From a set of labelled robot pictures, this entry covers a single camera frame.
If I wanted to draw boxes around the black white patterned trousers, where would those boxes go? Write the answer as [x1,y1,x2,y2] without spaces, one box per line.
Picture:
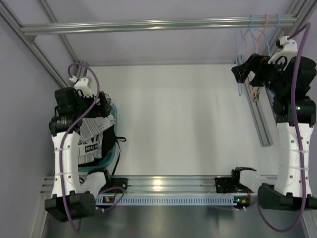
[76,94,117,166]

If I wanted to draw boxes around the light blue wire hanger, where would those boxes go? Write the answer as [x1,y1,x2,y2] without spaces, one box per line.
[234,14,257,97]

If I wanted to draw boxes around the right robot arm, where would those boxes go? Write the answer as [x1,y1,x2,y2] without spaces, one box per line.
[231,54,317,211]

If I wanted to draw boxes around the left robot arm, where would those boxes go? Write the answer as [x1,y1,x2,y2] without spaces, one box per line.
[45,87,116,223]

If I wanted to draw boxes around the black clothes pile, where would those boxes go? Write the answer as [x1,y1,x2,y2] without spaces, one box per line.
[79,124,127,175]

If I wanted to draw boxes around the teal plastic bin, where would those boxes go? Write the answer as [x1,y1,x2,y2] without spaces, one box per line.
[78,103,119,173]

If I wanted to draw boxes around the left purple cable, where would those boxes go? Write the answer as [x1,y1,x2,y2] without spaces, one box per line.
[60,63,101,233]

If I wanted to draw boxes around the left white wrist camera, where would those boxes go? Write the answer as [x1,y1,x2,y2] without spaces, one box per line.
[69,76,96,98]

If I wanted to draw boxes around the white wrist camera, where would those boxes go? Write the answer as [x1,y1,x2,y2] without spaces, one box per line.
[268,36,298,64]
[69,76,96,98]

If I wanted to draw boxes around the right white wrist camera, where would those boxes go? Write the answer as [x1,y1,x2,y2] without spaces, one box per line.
[268,36,298,64]

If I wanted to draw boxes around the pink wire hanger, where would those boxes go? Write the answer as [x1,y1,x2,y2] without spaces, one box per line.
[249,13,271,100]

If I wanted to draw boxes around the aluminium hanging rail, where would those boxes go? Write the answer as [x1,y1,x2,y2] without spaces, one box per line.
[20,14,297,37]

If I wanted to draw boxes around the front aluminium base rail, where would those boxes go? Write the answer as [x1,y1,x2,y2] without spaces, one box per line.
[41,175,280,195]

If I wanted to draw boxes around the slotted grey cable duct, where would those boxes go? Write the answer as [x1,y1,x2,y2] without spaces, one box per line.
[96,195,246,206]

